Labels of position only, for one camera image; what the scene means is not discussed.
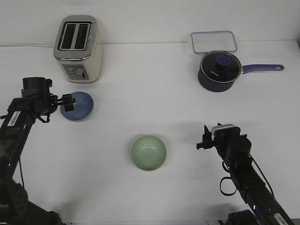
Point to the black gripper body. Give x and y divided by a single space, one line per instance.
37 89
234 149

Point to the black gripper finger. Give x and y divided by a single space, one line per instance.
68 107
67 99
207 136
205 145

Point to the blue bowl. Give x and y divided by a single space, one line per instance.
83 107

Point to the green bowl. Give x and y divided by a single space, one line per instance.
148 152

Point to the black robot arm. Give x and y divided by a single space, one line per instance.
15 208
256 192

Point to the dark blue saucepan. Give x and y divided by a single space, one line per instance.
220 87

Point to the silver two-slot toaster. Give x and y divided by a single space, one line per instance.
78 48

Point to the glass pot lid blue knob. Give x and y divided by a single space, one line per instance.
221 65

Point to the clear container with blue rim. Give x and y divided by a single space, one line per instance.
204 42

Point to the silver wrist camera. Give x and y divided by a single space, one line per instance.
220 131

